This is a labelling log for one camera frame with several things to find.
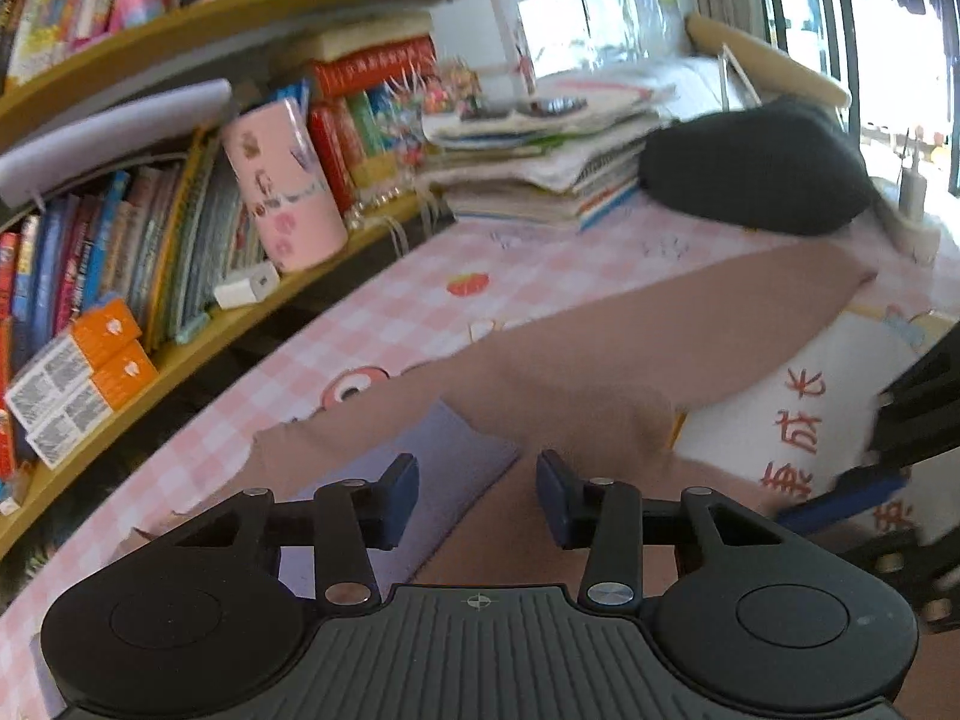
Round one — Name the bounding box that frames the red dictionary lying flat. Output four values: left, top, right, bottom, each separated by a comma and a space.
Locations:
306, 36, 436, 99

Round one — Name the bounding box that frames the orange white box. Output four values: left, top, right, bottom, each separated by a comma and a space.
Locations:
5, 294, 142, 431
26, 340, 158, 470

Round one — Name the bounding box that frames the row of colourful books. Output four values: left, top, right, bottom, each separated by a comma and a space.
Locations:
0, 130, 269, 421

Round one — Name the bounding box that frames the stack of notebooks and papers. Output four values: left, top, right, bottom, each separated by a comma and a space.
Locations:
415, 60, 721, 231

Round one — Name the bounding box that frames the pink and purple sweater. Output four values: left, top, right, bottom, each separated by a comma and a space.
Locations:
110, 241, 960, 720

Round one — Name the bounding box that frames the upper orange white box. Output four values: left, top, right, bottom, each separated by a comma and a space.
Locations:
5, 294, 142, 431

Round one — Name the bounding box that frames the colourful bead decoration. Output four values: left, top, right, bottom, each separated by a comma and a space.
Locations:
391, 59, 483, 115

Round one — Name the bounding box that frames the pink printed table mat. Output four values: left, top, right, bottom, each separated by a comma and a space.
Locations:
2, 197, 958, 718

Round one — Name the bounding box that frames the lower orange white box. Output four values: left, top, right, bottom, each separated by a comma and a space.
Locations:
26, 340, 158, 470

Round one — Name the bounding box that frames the pink cartoon cylinder container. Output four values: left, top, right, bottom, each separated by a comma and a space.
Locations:
223, 98, 348, 273

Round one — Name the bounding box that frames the wooden bookshelf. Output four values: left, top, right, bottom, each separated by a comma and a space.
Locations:
2, 0, 441, 551

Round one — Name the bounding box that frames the white power adapter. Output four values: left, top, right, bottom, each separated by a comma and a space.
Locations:
213, 260, 280, 310

